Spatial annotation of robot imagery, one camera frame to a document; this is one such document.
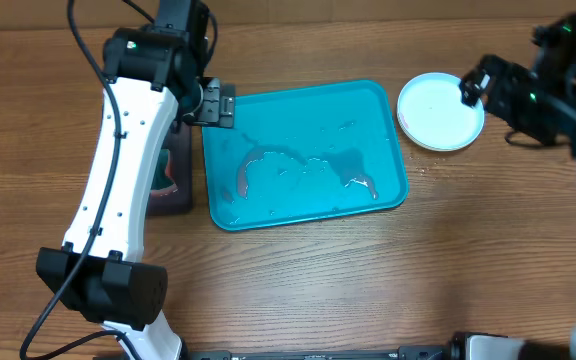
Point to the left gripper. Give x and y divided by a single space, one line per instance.
219 104

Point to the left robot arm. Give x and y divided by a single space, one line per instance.
154 84

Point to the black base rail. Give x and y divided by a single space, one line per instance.
313 355

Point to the black rectangular tray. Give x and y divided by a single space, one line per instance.
178 142

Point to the teal plastic tray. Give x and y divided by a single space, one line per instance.
304 154

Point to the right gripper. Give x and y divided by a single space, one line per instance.
512 93

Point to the white plate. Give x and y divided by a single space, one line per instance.
423 132

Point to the light blue plate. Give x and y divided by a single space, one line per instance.
436 95

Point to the green and red sponge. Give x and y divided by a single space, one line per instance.
163 183

